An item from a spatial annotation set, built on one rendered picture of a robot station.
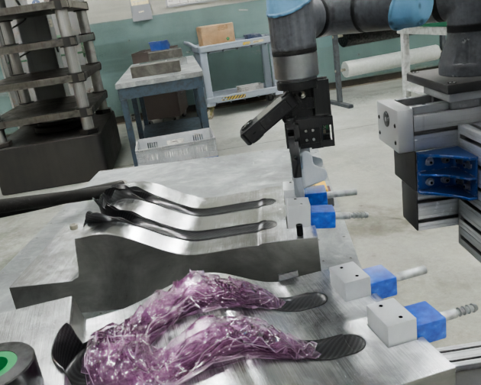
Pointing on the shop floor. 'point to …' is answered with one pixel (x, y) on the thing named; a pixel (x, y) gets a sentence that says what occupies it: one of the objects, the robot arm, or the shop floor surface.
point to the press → (48, 101)
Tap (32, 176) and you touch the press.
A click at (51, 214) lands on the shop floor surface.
